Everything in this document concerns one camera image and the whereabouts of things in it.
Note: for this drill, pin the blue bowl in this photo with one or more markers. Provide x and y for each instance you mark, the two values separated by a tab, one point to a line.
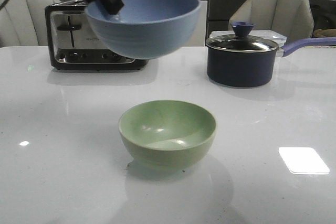
145	29

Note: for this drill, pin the green bowl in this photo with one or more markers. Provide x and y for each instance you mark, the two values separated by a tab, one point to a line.
167	134

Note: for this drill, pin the black and chrome toaster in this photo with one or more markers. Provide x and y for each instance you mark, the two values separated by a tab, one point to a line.
74	46

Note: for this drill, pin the beige chair left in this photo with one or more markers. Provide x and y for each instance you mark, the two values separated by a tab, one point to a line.
23	23

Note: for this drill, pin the beige chair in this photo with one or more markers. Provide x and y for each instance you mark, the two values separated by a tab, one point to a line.
23	23
291	18

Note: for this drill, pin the glass pot lid blue knob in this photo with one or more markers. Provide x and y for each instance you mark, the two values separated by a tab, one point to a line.
241	40

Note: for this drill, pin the dark blue saucepan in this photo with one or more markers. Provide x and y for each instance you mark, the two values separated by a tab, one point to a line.
245	70

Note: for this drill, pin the clear plastic container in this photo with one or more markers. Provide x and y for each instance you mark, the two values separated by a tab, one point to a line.
266	34

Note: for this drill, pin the beige chair right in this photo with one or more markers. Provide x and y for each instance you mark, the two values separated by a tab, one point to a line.
291	18

